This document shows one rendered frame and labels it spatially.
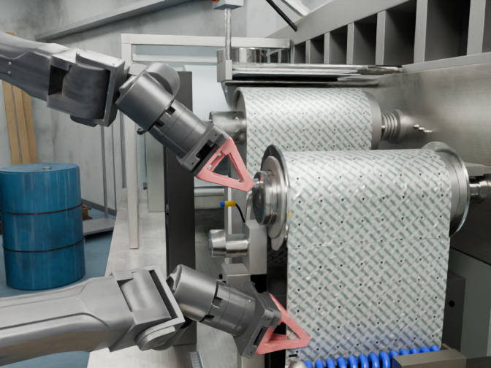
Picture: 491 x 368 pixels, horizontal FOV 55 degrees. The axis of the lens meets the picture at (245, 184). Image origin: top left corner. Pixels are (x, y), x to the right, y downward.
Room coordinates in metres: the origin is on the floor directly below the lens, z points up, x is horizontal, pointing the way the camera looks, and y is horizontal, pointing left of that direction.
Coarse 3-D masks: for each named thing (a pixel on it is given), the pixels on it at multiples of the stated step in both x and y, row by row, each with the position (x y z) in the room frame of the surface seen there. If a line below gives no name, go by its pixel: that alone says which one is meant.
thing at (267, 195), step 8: (256, 176) 0.65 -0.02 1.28; (264, 176) 0.63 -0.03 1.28; (272, 176) 0.63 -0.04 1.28; (264, 184) 0.62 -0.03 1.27; (272, 184) 0.62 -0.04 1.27; (256, 192) 0.65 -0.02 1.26; (264, 192) 0.61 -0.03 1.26; (272, 192) 0.61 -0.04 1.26; (256, 200) 0.65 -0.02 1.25; (264, 200) 0.61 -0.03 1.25; (272, 200) 0.61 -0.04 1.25; (256, 208) 0.65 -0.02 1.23; (264, 208) 0.61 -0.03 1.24; (272, 208) 0.61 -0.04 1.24; (256, 216) 0.65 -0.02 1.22; (264, 216) 0.61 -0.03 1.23; (272, 216) 0.62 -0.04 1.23; (264, 224) 0.63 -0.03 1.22
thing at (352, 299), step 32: (288, 256) 0.59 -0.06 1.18; (320, 256) 0.60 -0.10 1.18; (352, 256) 0.61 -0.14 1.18; (384, 256) 0.62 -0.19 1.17; (416, 256) 0.63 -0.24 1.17; (448, 256) 0.64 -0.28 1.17; (288, 288) 0.59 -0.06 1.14; (320, 288) 0.60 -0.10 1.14; (352, 288) 0.61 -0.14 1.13; (384, 288) 0.62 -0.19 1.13; (416, 288) 0.63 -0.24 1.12; (320, 320) 0.60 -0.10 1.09; (352, 320) 0.61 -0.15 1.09; (384, 320) 0.62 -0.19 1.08; (416, 320) 0.63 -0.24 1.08; (288, 352) 0.59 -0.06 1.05; (320, 352) 0.60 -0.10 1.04; (352, 352) 0.61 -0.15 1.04
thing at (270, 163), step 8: (272, 160) 0.64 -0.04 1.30; (448, 160) 0.68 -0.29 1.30; (264, 168) 0.68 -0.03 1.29; (272, 168) 0.64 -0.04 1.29; (448, 168) 0.66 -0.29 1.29; (280, 176) 0.61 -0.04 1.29; (456, 176) 0.66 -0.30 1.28; (280, 184) 0.60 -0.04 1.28; (456, 184) 0.65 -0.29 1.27; (280, 192) 0.60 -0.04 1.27; (456, 192) 0.65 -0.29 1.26; (280, 200) 0.60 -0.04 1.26; (456, 200) 0.65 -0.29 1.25; (280, 208) 0.60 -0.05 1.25; (456, 208) 0.65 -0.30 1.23; (280, 216) 0.60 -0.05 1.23; (280, 224) 0.60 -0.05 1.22; (272, 232) 0.64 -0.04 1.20
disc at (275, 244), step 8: (264, 152) 0.69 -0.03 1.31; (272, 152) 0.65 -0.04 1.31; (280, 152) 0.62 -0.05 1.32; (264, 160) 0.69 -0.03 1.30; (280, 160) 0.61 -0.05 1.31; (280, 168) 0.61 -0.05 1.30; (288, 176) 0.59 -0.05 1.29; (288, 184) 0.58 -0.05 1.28; (288, 192) 0.58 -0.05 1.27; (288, 200) 0.58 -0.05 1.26; (288, 208) 0.58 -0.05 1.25; (288, 216) 0.58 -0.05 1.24; (272, 224) 0.65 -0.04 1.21; (288, 224) 0.58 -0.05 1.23; (280, 232) 0.61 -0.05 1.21; (288, 232) 0.59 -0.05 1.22; (272, 240) 0.65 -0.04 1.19; (280, 240) 0.61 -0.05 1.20; (280, 248) 0.61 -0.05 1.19
